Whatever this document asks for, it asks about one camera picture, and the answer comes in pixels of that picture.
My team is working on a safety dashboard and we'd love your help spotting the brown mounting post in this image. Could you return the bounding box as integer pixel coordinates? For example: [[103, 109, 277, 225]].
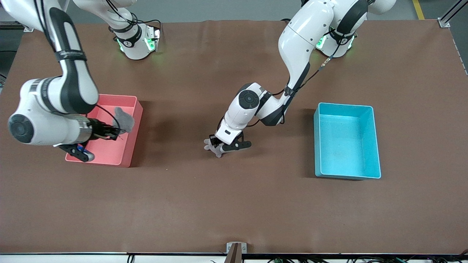
[[224, 243, 242, 263]]

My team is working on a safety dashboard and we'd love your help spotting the blue plastic box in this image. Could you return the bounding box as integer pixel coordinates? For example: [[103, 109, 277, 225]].
[[313, 102, 382, 180]]

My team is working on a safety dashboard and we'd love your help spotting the pink plastic box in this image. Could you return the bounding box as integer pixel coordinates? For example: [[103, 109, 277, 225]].
[[65, 94, 143, 168]]

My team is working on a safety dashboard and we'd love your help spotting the black right arm base cable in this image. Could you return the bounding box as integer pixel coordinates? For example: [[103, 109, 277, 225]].
[[106, 0, 162, 35]]

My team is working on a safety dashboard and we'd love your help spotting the grey plush toy keychain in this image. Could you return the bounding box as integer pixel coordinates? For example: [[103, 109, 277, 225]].
[[204, 138, 224, 158], [113, 106, 135, 133]]

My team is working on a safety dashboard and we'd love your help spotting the black table edge strip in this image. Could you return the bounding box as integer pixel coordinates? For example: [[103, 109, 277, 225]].
[[0, 251, 468, 258]]

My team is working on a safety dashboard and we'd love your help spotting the aluminium frame profile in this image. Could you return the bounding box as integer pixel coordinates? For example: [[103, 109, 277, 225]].
[[439, 0, 468, 28], [0, 20, 34, 33]]

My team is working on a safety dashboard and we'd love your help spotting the grey metal bracket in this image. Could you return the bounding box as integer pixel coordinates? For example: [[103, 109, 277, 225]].
[[226, 242, 247, 254]]

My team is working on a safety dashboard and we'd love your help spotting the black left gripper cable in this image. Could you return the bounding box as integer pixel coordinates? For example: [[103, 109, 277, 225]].
[[252, 33, 352, 128]]

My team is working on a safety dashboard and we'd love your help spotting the brown table mat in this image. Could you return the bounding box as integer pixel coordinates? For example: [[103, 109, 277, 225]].
[[0, 19, 468, 255]]

